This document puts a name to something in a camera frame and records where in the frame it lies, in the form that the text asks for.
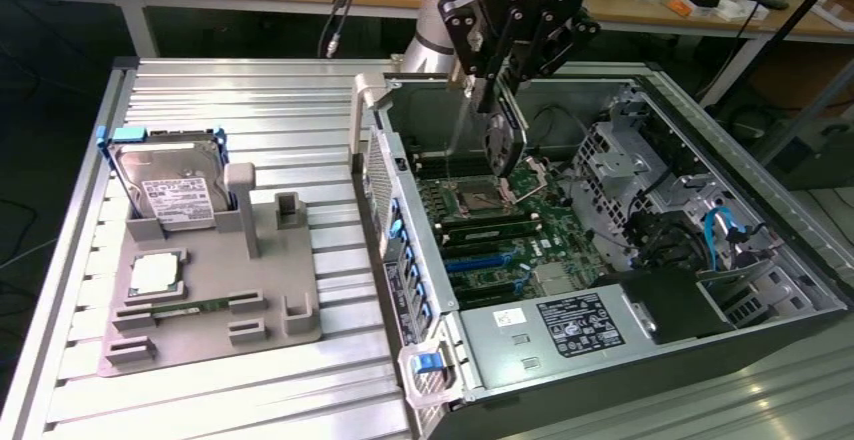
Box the silver CPU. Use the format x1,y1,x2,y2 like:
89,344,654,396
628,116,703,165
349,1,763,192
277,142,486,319
125,254,185,296

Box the hard disk in blue caddy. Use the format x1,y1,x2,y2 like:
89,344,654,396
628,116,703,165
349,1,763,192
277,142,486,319
92,127,232,234

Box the hanging black plug cable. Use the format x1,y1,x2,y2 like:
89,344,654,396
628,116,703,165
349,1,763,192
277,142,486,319
317,0,372,60

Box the metal socket cover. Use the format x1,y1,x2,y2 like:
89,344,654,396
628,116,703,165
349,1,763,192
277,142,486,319
496,155,555,206

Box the green RAM stick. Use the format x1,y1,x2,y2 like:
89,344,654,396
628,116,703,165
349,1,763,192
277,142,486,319
149,298,232,319

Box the open black PC case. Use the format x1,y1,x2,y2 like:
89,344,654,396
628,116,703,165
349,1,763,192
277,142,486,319
349,62,854,440

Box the grey parts rack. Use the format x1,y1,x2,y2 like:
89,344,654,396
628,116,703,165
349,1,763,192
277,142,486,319
95,162,323,380

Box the CPU socket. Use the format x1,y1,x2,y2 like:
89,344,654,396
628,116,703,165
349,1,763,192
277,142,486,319
452,178,508,211

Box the black graphics card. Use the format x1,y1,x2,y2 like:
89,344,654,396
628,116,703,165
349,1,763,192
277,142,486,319
445,67,532,181

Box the blue SATA wire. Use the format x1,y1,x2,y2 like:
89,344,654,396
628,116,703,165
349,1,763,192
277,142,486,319
699,204,739,274

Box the silver chipset heatsink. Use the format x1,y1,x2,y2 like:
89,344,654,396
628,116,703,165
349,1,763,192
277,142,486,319
530,264,582,296

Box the blue expansion slot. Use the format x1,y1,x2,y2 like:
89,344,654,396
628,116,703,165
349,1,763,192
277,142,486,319
444,253,514,274

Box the black plastic shroud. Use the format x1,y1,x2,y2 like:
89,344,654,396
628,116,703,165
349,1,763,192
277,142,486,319
619,267,728,346

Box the grey power supply unit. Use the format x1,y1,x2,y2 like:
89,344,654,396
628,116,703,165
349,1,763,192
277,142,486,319
459,282,668,391

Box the RAM stick with white label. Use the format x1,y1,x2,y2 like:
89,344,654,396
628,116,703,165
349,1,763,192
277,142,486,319
439,222,535,247

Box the green motherboard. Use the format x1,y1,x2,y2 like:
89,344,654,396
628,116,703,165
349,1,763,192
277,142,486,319
412,149,622,311

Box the metal disk bay cage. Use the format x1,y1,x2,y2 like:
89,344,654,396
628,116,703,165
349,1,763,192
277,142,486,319
570,119,675,241

